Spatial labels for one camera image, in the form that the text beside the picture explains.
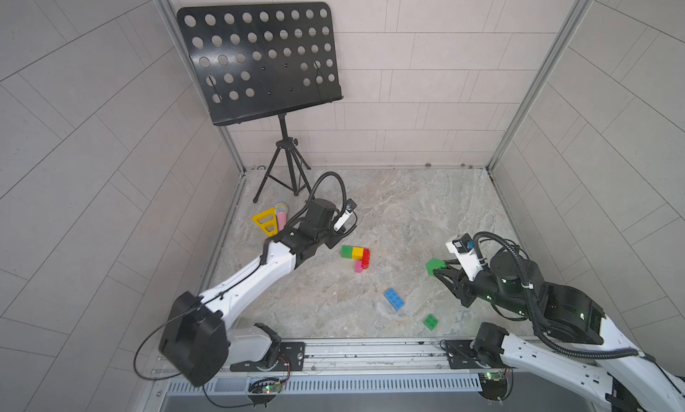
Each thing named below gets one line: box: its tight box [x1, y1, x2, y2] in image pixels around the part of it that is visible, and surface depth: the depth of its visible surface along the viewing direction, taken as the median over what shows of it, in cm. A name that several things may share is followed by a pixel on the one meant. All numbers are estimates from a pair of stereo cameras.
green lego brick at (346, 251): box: [340, 245, 354, 259], surface depth 92 cm
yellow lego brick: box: [352, 246, 364, 261], surface depth 91 cm
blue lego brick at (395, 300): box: [383, 287, 406, 312], surface depth 82 cm
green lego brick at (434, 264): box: [425, 257, 448, 278], surface depth 63 cm
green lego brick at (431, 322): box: [422, 313, 439, 331], surface depth 78 cm
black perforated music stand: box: [176, 1, 345, 203], surface depth 69 cm
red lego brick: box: [362, 247, 371, 271], surface depth 90 cm
